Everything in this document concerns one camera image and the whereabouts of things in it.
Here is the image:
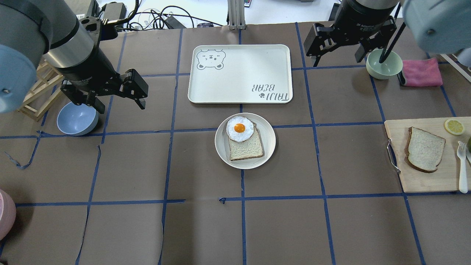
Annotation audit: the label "blue bowl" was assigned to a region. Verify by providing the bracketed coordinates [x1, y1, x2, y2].
[57, 102, 99, 136]

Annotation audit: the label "pink cloth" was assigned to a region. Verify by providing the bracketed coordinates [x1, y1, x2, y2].
[397, 58, 443, 87]

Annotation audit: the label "aluminium frame post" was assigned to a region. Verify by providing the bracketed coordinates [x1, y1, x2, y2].
[227, 0, 246, 30]

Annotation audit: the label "black power adapter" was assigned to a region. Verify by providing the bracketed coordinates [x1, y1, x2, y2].
[164, 15, 186, 29]

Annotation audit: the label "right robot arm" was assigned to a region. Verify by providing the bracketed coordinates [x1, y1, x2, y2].
[304, 0, 471, 67]

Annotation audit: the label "fried egg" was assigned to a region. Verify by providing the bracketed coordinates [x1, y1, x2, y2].
[226, 116, 255, 142]

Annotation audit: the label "bread slice from board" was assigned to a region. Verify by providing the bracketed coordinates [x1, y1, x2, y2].
[405, 127, 446, 173]

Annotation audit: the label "wooden cutting board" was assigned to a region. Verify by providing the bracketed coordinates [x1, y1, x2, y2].
[384, 116, 471, 193]

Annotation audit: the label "wooden rack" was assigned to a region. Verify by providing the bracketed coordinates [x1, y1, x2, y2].
[17, 58, 64, 122]

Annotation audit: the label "white plastic fork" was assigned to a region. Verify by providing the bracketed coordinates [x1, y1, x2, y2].
[456, 141, 468, 194]

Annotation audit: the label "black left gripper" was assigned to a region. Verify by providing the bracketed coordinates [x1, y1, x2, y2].
[61, 59, 149, 114]

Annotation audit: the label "round cream plate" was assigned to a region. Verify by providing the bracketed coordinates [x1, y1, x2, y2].
[214, 113, 277, 170]

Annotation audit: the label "lemon slice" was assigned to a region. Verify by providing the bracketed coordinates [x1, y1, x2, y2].
[443, 119, 465, 135]

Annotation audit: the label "green bowl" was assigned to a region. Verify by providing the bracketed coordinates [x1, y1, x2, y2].
[366, 49, 403, 80]

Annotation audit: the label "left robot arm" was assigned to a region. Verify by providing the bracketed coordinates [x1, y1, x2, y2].
[0, 0, 149, 114]

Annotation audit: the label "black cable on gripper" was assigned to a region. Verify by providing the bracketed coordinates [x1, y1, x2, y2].
[379, 22, 406, 64]

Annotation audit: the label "bread slice on plate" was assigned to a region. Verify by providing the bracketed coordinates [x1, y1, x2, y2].
[229, 123, 264, 161]

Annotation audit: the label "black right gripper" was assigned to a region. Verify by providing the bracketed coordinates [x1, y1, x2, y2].
[304, 0, 397, 67]

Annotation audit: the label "cream bear serving tray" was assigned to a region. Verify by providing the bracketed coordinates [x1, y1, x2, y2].
[187, 44, 293, 104]

